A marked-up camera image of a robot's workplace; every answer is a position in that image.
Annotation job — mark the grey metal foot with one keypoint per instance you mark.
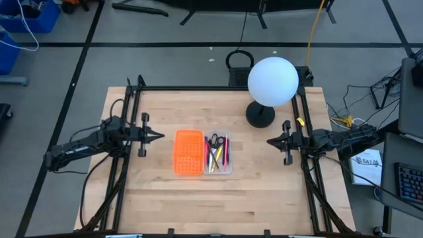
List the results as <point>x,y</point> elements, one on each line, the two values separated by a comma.
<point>13,81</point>

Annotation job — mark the black keyboard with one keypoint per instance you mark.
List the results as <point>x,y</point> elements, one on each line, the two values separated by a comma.
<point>409,182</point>

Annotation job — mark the dark grey desk top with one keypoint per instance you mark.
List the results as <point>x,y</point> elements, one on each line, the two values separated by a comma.
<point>393,152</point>

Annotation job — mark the black partition screen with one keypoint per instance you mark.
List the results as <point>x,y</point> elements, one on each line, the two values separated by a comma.
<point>231,4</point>

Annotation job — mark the black floor stand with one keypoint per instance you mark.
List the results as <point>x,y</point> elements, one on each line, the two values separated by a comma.
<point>375,98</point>

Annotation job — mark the black chair base foot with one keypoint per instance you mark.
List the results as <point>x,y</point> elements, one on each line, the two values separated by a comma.
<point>5,110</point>

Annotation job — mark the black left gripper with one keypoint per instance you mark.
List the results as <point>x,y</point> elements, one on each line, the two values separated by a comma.
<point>142,135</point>

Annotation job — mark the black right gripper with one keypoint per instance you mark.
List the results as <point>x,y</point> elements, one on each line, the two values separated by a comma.
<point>287,142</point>

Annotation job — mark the brown pencil with blue cap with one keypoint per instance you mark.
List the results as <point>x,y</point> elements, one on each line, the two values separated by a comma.
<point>214,158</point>

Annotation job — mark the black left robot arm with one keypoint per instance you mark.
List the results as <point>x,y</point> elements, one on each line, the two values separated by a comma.
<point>79,147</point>

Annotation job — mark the grey desk panel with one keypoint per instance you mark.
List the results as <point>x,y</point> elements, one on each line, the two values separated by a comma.
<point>409,105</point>

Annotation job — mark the yellow pen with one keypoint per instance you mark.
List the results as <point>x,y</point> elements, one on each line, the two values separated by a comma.
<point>218,153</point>

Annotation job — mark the black device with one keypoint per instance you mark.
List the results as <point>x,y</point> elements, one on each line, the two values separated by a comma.
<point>418,72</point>

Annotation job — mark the blue plastic bin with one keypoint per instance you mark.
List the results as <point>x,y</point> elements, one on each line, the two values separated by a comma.
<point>6,56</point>
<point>46,20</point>

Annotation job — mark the small black box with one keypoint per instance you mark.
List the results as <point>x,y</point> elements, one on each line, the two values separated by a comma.
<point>305,76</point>

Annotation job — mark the clear plastic supply box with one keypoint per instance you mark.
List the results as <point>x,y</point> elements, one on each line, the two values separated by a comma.
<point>219,170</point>

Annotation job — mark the black caster wheel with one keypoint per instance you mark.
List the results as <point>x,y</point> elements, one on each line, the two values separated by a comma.
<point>378,230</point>

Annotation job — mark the black desk leg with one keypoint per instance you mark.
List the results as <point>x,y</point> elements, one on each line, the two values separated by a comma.
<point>391,127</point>

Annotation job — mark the pink pencil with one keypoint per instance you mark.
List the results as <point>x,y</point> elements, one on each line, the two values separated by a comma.
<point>226,145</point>

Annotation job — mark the yellow plug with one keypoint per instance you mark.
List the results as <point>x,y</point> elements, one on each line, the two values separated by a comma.
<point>345,121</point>

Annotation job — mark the white globe lamp black base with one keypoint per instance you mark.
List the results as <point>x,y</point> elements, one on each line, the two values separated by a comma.
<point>272,81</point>

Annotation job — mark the orange perforated box lid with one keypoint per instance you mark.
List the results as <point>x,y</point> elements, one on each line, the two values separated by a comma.
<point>188,152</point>

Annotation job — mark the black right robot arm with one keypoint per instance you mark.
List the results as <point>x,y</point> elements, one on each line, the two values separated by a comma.
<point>340,139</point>

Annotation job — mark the black aluminium table frame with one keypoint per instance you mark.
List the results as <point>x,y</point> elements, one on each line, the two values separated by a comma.
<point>215,88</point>

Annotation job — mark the white booklet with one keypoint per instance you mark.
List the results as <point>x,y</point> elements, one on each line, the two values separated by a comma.
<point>365,172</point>

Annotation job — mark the black mesh box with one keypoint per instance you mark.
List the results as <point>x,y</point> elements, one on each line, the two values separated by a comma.
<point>238,77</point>

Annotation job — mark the yellow tag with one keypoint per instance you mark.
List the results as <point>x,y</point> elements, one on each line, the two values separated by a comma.
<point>300,121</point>

